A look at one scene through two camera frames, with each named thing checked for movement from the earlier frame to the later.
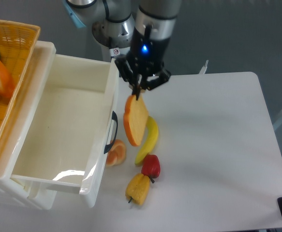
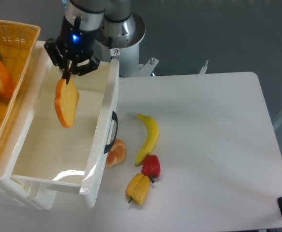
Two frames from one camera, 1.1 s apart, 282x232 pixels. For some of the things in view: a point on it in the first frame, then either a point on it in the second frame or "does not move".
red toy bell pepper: (151, 166) does not move
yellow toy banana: (151, 141) does not move
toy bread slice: (136, 119) → (66, 98)
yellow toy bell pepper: (137, 188) does not move
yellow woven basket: (16, 41) does not move
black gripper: (147, 55) → (76, 44)
